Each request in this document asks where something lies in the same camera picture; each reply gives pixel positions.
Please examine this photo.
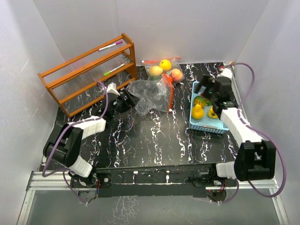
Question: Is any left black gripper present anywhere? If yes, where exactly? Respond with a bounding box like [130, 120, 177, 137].
[111, 90, 139, 117]

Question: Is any yellow fake bell pepper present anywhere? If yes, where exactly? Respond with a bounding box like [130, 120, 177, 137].
[208, 107, 218, 119]

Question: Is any yellow fake pear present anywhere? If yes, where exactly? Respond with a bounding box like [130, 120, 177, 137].
[191, 104, 204, 120]

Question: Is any clear zip bag with peppers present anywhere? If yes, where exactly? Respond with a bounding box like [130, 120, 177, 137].
[127, 74, 173, 116]

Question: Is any clear zip bag with fruit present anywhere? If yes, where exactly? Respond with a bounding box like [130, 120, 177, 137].
[142, 57, 184, 84]

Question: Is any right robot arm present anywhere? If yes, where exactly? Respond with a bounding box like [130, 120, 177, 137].
[194, 75, 276, 186]

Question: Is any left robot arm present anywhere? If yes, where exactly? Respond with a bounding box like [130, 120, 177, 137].
[43, 90, 140, 187]

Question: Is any green fake mango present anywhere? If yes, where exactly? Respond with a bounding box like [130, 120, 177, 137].
[193, 96, 207, 108]

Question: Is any fake pink peach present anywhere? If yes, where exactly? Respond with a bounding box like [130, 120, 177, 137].
[171, 69, 183, 83]

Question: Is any fake peach apple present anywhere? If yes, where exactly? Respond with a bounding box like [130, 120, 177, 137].
[149, 66, 163, 77]

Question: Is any yellow fake lemon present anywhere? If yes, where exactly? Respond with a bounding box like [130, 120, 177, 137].
[159, 60, 172, 71]

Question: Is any green marker pen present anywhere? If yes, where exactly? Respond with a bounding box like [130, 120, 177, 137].
[104, 63, 125, 76]

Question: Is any blue plastic basket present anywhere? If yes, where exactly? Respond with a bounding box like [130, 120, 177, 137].
[189, 82, 229, 134]

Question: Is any wooden shelf rack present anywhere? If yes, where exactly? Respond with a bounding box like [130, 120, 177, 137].
[38, 33, 138, 118]

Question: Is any pink marker pen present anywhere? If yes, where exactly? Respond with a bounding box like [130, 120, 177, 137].
[98, 40, 123, 51]

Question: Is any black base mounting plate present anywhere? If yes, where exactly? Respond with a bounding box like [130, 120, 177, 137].
[71, 164, 237, 198]

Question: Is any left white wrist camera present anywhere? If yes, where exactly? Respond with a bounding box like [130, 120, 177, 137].
[106, 82, 120, 96]

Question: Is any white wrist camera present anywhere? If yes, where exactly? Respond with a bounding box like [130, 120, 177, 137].
[217, 67, 233, 79]
[106, 82, 120, 96]

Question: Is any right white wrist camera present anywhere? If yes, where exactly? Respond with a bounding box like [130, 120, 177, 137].
[217, 67, 233, 79]

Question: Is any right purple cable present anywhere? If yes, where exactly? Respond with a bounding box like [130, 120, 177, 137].
[220, 62, 288, 207]

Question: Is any aluminium frame rail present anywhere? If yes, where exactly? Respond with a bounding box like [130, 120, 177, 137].
[25, 170, 279, 192]

